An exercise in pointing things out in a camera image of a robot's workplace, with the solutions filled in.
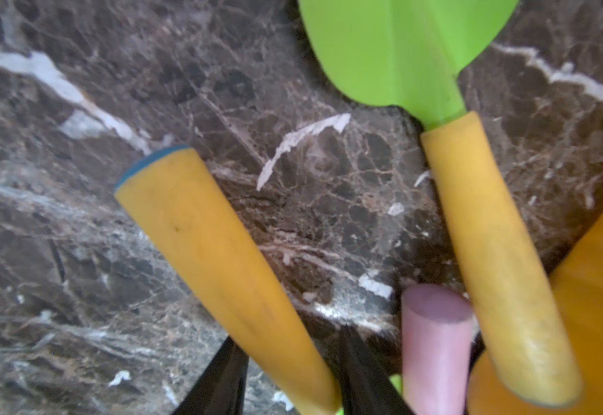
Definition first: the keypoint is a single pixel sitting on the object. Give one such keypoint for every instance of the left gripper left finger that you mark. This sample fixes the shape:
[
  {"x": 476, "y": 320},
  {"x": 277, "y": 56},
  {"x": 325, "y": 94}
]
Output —
[{"x": 221, "y": 388}]

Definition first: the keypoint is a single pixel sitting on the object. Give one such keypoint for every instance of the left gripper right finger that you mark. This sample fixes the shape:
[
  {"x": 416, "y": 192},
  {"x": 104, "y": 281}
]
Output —
[{"x": 365, "y": 386}]

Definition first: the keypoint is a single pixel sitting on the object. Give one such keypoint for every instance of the purple shovel pink handle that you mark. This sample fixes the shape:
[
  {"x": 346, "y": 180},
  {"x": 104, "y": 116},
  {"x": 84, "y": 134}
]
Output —
[{"x": 437, "y": 334}]

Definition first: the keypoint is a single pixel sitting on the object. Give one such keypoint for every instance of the yellow plastic storage box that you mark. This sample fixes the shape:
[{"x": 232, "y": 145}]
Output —
[{"x": 578, "y": 289}]

